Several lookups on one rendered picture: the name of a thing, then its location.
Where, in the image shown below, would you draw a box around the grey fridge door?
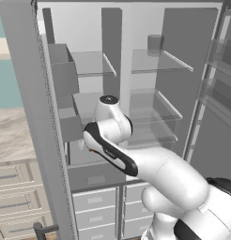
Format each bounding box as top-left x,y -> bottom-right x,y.
182,0 -> 231,186
0,0 -> 82,240

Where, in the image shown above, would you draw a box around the grey freezer drawer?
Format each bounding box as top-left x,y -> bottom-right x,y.
67,159 -> 127,192

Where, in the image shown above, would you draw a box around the white freezer drawer front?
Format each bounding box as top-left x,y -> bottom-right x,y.
123,215 -> 154,240
77,222 -> 118,240
124,182 -> 152,204
74,205 -> 118,231
124,201 -> 150,221
71,187 -> 118,213

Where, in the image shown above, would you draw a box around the grey cylindrical can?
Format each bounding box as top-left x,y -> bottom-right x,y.
146,34 -> 165,57

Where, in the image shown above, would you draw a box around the grey fridge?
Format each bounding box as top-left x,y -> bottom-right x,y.
35,0 -> 228,240

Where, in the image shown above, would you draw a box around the beige cupboard drawers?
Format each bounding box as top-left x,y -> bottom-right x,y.
0,158 -> 55,240

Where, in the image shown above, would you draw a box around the clear door bin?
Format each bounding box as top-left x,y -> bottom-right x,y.
206,38 -> 231,80
197,78 -> 231,124

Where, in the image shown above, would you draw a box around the grey door bin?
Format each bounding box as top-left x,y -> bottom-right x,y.
57,107 -> 85,143
47,43 -> 81,97

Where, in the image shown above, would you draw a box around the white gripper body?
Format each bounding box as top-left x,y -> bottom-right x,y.
77,140 -> 88,152

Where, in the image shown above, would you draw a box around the dark grey metal bar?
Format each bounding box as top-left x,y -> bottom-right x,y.
32,221 -> 59,240

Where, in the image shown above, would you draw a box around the glass fridge shelf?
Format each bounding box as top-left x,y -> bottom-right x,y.
129,88 -> 184,125
131,49 -> 194,75
70,51 -> 118,78
126,124 -> 179,149

